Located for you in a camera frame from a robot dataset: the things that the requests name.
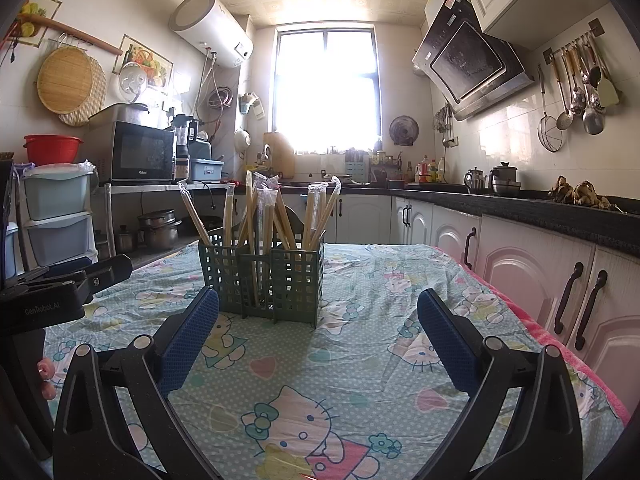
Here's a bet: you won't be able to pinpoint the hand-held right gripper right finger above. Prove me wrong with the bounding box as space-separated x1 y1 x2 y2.
416 287 583 480

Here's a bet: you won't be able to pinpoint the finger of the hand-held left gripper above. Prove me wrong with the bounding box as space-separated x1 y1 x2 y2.
22 257 96 286
75 254 133 305

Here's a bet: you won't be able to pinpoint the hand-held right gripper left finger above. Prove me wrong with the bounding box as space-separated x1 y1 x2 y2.
52 286 221 480

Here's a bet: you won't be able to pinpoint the green plastic utensil holder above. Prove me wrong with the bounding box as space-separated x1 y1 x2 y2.
198 205 327 330

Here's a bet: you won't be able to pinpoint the bunch of bamboo chopsticks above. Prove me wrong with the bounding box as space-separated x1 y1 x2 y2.
178 170 343 306

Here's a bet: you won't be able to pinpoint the small hanging utensils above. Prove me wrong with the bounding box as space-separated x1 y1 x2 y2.
432 105 453 146

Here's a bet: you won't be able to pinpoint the person's left hand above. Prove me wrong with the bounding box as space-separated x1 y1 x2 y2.
38 358 56 401

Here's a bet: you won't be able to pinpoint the stacked steel cooking pots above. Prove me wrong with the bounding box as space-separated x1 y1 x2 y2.
137 210 183 250

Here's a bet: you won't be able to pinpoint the pastel plastic drawer tower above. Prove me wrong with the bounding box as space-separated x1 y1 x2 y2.
20 162 98 268

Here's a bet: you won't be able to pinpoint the metal shelf rack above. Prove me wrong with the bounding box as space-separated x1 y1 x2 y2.
95 181 231 261

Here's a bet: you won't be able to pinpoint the cartoon cat printed tablecloth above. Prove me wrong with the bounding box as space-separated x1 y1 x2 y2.
42 240 626 480

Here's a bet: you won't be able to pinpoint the white base cabinets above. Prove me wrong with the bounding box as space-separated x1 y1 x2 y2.
280 192 640 391

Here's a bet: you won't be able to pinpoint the red plastic basin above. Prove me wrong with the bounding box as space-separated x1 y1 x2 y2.
23 134 84 166

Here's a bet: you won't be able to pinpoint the black microwave oven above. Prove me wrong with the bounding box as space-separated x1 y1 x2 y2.
100 120 176 186

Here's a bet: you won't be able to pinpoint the blue plastic box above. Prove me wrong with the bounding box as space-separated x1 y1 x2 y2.
190 158 225 184

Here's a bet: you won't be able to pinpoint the black kitchen countertop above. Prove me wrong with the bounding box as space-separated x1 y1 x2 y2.
225 180 640 246

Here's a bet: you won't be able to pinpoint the black blender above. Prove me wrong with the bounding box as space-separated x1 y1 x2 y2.
172 114 198 161

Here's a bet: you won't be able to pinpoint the steel kettle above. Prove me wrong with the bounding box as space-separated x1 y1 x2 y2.
464 167 488 193

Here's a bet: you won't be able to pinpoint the round straw mat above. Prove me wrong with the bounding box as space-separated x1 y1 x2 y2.
57 57 108 127

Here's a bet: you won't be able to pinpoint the steel kettles on counter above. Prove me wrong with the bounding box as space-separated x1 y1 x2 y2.
488 161 522 196

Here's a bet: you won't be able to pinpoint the black dish rack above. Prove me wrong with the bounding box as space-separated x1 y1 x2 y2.
370 152 403 183

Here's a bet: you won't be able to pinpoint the round bamboo tray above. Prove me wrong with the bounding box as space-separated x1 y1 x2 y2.
37 46 96 114

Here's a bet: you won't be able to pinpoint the white plastic cover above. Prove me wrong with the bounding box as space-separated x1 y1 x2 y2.
119 61 149 103

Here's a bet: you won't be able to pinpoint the teal knife block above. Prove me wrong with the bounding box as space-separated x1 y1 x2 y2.
346 149 371 183

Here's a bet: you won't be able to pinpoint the dried ginger roots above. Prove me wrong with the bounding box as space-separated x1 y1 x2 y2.
548 175 621 211

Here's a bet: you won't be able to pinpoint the wooden cutting board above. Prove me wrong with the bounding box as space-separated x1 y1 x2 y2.
263 131 296 179

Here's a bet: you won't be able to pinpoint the wooden rolling pin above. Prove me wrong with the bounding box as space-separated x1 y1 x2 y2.
17 14 124 56

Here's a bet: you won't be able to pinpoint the steel slotted ladle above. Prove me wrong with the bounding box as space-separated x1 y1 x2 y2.
550 55 575 129

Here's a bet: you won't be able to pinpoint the white water heater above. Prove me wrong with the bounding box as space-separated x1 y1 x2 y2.
168 0 254 68

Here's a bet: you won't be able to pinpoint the steel spoon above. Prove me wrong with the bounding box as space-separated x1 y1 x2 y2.
562 47 586 113

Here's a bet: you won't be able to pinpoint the black range hood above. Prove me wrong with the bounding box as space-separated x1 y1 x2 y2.
411 0 536 122

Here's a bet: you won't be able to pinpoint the kitchen window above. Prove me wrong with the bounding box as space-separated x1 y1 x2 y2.
270 27 381 156

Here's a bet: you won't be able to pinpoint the pale green spatula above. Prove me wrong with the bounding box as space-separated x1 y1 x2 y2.
590 35 622 108

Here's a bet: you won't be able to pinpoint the black spoon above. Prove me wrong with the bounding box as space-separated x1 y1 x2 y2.
582 40 602 86

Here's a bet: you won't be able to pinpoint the coiled hose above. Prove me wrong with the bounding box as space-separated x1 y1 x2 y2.
207 87 235 111

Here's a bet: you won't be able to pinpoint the fruit wall poster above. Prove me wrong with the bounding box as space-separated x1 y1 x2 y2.
10 0 63 50
114 34 173 93

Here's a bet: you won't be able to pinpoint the wall-mounted utensil cup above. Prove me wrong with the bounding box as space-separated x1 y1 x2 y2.
239 92 265 120

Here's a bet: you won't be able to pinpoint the wire skimmer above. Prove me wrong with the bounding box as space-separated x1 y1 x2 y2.
536 64 563 152

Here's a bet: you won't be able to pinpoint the metal utensil rail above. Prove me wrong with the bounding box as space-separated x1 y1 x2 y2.
542 19 604 63

